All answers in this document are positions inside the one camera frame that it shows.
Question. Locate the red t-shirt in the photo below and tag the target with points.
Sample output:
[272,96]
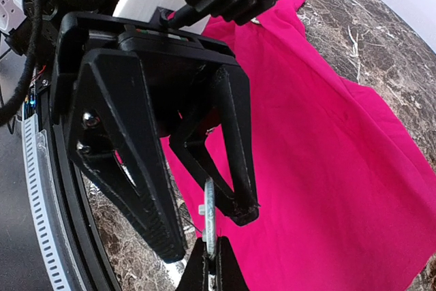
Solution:
[347,199]

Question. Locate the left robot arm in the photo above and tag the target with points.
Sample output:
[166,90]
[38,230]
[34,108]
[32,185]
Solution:
[46,17]

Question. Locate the yellow round brooch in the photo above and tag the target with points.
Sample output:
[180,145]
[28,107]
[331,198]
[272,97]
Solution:
[256,21]

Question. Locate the white slotted cable duct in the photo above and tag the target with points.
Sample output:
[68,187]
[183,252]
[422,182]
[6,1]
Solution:
[37,174]

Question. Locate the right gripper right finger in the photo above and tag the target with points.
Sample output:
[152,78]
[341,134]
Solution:
[228,273]

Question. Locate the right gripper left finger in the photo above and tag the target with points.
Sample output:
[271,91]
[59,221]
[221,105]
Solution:
[195,276]

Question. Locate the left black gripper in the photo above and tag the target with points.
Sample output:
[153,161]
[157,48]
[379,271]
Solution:
[110,128]

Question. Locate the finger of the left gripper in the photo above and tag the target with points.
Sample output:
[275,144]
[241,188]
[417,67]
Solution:
[222,102]

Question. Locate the blue portrait round brooch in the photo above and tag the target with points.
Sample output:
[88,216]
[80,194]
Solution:
[208,211]

